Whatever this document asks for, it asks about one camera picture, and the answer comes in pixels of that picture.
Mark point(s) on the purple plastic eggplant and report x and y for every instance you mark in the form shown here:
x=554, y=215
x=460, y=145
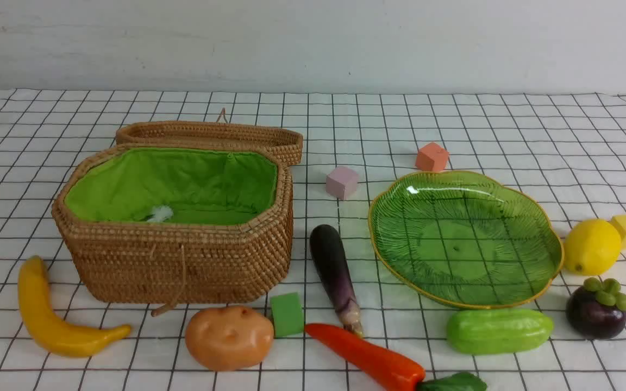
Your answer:
x=329, y=256

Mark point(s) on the orange-brown plastic potato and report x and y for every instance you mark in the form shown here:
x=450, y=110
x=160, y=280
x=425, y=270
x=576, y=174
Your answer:
x=229, y=338

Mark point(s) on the orange plastic carrot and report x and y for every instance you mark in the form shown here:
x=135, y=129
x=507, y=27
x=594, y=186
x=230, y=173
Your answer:
x=386, y=367

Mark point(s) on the green plastic cucumber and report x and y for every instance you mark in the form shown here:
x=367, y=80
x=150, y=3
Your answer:
x=498, y=331

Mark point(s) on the yellow plastic lemon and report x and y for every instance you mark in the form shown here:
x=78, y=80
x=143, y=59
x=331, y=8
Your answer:
x=592, y=247

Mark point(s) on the yellow plastic banana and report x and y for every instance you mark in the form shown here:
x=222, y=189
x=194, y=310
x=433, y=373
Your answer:
x=47, y=329

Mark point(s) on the dark purple plastic mangosteen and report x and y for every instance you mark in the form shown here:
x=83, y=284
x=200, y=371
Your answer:
x=597, y=309

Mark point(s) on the pink foam cube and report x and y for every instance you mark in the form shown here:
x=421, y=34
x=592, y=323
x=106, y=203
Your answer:
x=342, y=182

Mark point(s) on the woven wicker basket lid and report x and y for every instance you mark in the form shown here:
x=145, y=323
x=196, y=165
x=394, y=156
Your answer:
x=284, y=144

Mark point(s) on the woven wicker basket green lining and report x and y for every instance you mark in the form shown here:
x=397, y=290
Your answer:
x=172, y=224

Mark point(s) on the green foam cube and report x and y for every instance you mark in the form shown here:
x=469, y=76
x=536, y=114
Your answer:
x=287, y=315

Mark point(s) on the orange foam cube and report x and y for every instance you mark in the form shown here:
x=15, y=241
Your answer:
x=432, y=158

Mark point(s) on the green glass leaf plate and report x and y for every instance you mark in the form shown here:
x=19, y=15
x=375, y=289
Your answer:
x=465, y=240

